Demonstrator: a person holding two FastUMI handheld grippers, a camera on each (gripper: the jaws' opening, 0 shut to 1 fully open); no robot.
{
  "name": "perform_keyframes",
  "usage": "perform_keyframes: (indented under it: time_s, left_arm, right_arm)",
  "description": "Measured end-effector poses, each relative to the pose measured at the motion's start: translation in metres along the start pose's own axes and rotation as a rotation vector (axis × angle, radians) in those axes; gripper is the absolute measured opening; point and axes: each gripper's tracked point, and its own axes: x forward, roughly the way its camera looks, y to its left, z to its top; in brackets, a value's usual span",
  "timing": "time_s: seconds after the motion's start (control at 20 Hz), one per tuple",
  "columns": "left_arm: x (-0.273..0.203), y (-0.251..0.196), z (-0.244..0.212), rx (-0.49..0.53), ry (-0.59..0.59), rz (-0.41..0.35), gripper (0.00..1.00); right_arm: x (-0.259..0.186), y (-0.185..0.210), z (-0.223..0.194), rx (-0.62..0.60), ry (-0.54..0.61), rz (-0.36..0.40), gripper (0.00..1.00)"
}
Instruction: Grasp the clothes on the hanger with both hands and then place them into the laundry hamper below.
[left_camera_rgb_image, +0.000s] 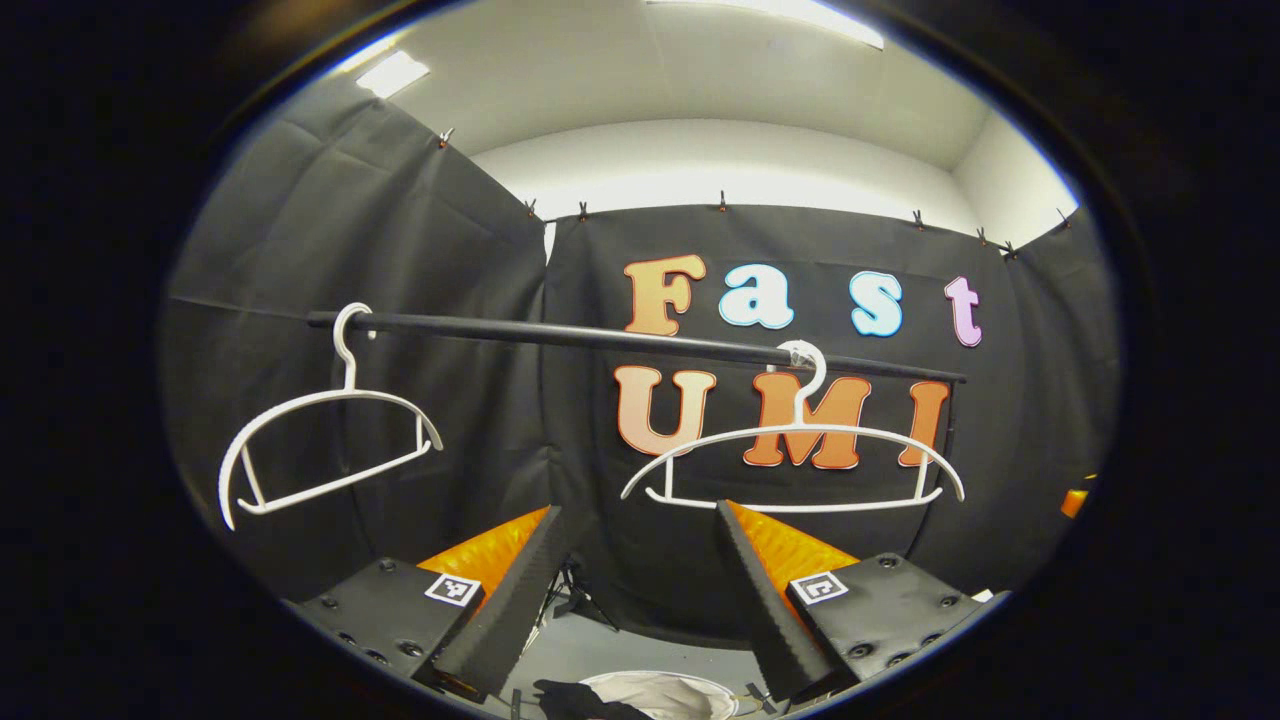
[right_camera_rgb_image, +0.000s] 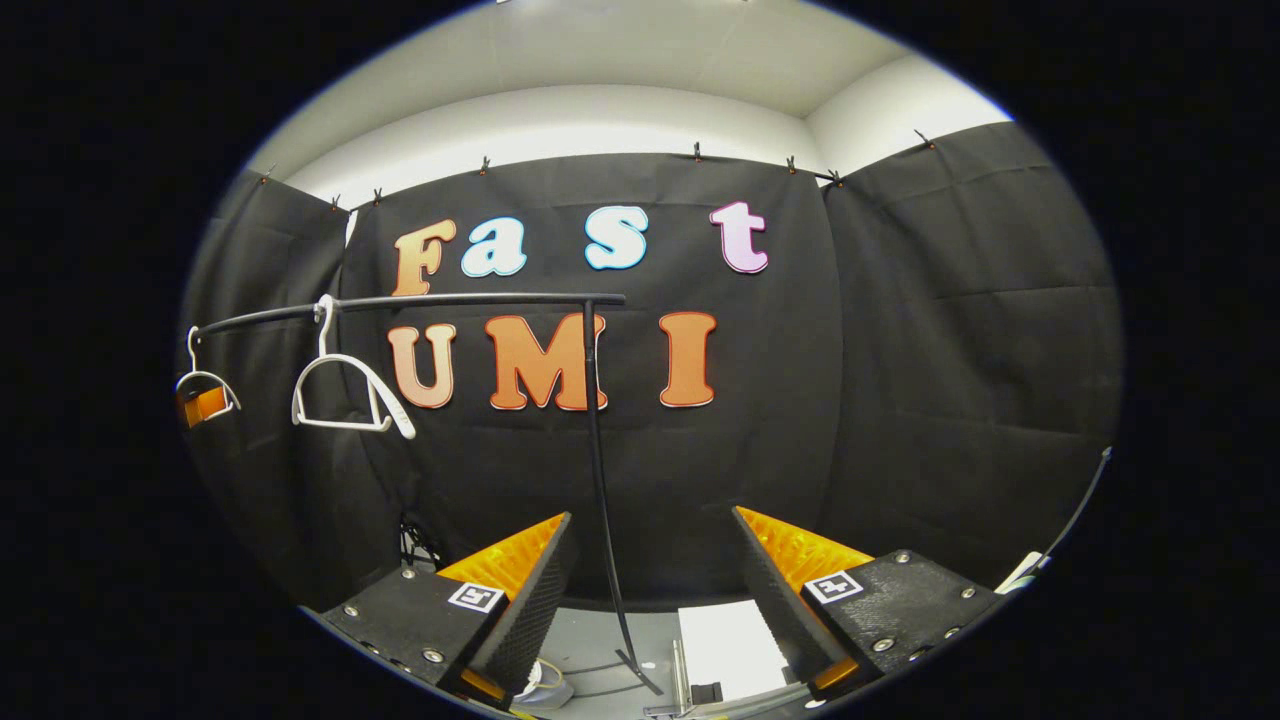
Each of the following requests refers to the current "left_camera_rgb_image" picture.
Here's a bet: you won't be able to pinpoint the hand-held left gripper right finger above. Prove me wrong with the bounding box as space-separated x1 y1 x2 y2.
714 500 1011 706

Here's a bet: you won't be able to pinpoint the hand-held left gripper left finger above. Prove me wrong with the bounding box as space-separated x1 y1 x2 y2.
285 505 578 706

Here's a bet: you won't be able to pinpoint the black knit garment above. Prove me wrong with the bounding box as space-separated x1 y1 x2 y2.
533 678 651 720

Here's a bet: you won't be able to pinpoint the white laundry hamper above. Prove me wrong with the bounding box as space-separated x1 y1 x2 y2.
575 670 741 720

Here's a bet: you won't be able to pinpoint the white plastic hanger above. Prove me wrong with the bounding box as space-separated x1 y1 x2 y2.
620 340 967 515
217 302 446 532

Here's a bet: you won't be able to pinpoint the black stand legs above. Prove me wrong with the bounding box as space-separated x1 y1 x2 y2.
545 560 621 631

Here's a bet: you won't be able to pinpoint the black backdrop cloth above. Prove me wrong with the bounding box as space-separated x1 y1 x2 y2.
160 85 1121 651

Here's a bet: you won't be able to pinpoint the square ceiling light panel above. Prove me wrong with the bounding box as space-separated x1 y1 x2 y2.
355 50 432 100

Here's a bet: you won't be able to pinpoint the long ceiling light strip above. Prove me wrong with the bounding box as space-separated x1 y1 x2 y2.
645 0 886 51

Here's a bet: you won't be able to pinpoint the black clothes rail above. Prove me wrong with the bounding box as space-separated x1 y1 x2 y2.
307 310 969 441

